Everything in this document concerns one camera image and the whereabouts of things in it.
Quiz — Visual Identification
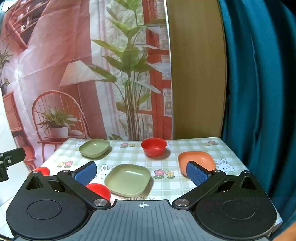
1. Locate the green checked tablecloth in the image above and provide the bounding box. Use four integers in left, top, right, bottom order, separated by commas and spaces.
32, 138, 247, 201

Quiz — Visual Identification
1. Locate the green square plate far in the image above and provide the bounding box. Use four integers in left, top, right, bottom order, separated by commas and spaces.
79, 138, 110, 158

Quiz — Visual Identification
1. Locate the orange square plate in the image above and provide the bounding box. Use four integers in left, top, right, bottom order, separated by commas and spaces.
178, 151, 216, 177

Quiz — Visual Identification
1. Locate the green square plate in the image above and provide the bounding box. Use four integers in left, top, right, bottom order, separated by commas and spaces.
104, 164, 151, 197
79, 138, 110, 158

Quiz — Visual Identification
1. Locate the printed backdrop cloth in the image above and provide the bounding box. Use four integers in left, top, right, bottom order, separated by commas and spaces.
1, 1, 172, 170

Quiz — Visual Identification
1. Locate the red bowl edge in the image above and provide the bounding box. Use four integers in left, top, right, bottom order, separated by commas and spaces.
32, 167, 50, 176

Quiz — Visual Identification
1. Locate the red bowl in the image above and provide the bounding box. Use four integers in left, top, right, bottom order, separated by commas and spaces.
86, 183, 111, 201
141, 138, 167, 158

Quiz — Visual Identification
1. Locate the teal curtain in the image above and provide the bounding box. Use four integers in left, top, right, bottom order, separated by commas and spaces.
219, 1, 295, 240

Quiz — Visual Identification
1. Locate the green square plate near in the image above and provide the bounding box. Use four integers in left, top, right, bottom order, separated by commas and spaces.
104, 164, 151, 197

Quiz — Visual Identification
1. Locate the wooden board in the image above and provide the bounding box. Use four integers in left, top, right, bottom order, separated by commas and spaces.
166, 1, 227, 139

